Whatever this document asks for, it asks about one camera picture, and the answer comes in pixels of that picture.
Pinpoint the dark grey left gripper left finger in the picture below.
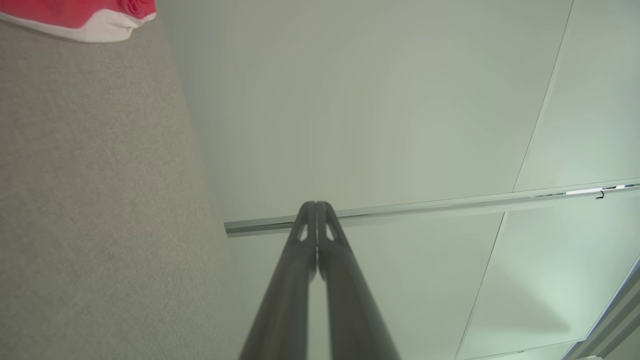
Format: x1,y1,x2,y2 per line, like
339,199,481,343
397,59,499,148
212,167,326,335
239,201,318,360

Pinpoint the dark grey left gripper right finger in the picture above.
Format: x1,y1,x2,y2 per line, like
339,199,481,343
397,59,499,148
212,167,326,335
317,201,402,360

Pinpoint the red jersey with white sleeves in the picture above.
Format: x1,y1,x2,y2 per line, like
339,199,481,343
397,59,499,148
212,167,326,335
0,0,157,43

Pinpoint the grey fabric sofa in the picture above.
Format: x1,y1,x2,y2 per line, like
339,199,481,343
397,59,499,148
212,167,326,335
0,20,251,360

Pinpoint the silver metal wall rail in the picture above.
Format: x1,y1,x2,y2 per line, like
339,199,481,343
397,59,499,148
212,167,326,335
224,178,640,239

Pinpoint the grey metal door frame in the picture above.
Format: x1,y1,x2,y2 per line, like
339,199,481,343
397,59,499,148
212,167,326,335
560,260,640,360

